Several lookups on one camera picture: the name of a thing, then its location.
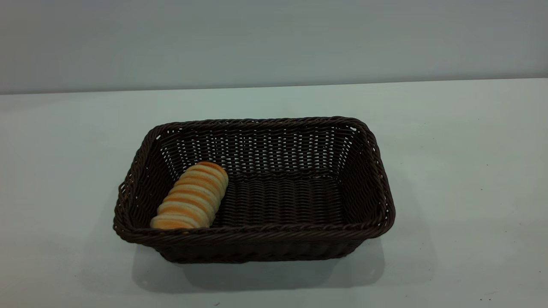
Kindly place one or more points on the ridged golden bread loaf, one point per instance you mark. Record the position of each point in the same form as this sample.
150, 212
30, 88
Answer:
192, 196

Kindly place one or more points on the dark brown woven wicker basket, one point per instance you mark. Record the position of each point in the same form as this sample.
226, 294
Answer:
278, 233

